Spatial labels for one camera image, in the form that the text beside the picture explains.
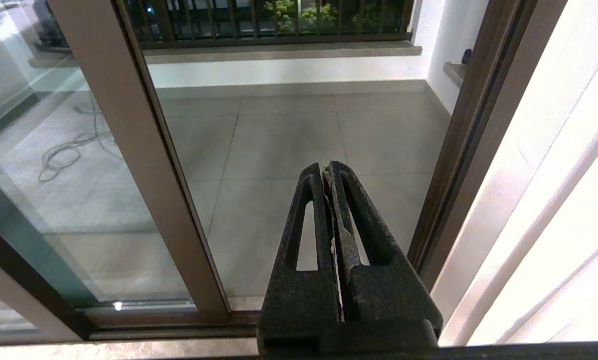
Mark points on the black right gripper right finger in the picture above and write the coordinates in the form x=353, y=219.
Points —
x=384, y=295

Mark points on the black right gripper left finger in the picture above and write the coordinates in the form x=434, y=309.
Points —
x=301, y=295

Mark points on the brown framed sliding glass door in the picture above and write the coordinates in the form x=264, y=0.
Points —
x=138, y=150

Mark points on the grey metal rail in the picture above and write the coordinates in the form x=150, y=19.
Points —
x=168, y=332

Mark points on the stone window sill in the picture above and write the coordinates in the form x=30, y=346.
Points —
x=455, y=72

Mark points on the stone balcony ledge cap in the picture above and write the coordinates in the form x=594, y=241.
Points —
x=278, y=51

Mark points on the black balcony railing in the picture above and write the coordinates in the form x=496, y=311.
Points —
x=228, y=20

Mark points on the beige sofa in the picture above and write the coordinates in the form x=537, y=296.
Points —
x=3, y=75

